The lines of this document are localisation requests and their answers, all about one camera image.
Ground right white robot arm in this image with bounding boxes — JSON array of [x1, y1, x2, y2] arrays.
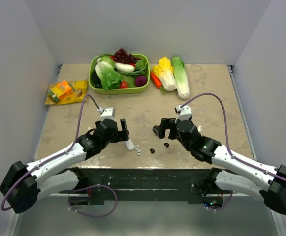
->
[[153, 118, 286, 215]]

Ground white earbud charging case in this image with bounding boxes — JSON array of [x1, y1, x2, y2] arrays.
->
[[124, 139, 135, 151]]

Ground red strawberry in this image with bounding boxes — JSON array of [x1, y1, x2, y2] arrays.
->
[[119, 80, 128, 89]]

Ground green napa cabbage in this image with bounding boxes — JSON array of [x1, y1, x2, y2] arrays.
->
[[171, 56, 190, 100]]

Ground green lettuce head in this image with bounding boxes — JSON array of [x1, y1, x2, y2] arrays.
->
[[95, 61, 123, 91]]

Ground orange carrot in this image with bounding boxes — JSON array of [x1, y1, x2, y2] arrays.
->
[[150, 71, 167, 94]]

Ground yellow snack bag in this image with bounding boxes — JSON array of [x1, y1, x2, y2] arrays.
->
[[45, 80, 87, 105]]

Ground white radish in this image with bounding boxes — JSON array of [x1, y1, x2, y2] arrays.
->
[[115, 62, 135, 73]]

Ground yellow napa cabbage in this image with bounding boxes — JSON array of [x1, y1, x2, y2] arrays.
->
[[152, 57, 177, 92]]

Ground orange juice carton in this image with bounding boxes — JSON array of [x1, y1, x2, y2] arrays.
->
[[48, 80, 76, 103]]

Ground green leafy vegetable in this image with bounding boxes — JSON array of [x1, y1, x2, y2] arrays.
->
[[116, 60, 146, 88]]

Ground round green cabbage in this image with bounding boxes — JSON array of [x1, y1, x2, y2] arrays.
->
[[97, 55, 115, 68]]

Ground red grape bunch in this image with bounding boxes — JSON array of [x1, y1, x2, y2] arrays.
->
[[110, 48, 141, 64]]

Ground green plastic basket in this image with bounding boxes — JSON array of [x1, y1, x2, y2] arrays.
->
[[88, 53, 150, 95]]

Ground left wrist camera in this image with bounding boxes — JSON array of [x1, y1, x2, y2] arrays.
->
[[97, 107, 116, 121]]

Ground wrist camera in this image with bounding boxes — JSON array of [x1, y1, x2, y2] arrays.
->
[[97, 107, 116, 121], [175, 105, 192, 123]]

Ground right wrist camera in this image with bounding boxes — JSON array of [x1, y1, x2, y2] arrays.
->
[[175, 105, 192, 123]]

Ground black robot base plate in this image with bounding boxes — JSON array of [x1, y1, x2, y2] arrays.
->
[[71, 167, 230, 205]]

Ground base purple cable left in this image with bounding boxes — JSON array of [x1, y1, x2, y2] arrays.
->
[[68, 184, 118, 218]]

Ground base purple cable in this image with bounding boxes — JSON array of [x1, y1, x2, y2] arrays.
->
[[68, 184, 118, 218], [205, 190, 234, 211]]

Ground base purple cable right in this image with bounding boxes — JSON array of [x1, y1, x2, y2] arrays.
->
[[205, 190, 234, 211]]

